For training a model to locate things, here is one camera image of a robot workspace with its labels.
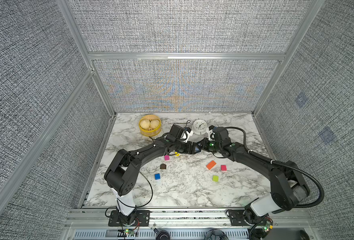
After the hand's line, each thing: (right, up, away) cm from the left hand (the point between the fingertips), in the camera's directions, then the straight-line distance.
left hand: (196, 150), depth 85 cm
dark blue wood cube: (-22, -16, +3) cm, 28 cm away
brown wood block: (-20, -11, +8) cm, 24 cm away
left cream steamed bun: (-34, +16, +21) cm, 42 cm away
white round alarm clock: (+5, +13, +21) cm, 26 cm away
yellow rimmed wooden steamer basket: (-30, +14, +22) cm, 40 cm away
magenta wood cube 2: (+17, -11, +6) cm, 22 cm away
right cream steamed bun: (-27, +16, +22) cm, 38 cm away
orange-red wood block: (+10, -10, +7) cm, 16 cm away
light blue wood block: (0, +1, -5) cm, 5 cm away
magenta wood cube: (-17, -6, +9) cm, 21 cm away
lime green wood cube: (+12, -17, +3) cm, 20 cm away
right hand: (+1, +4, +3) cm, 5 cm away
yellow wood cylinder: (-11, -4, +10) cm, 15 cm away
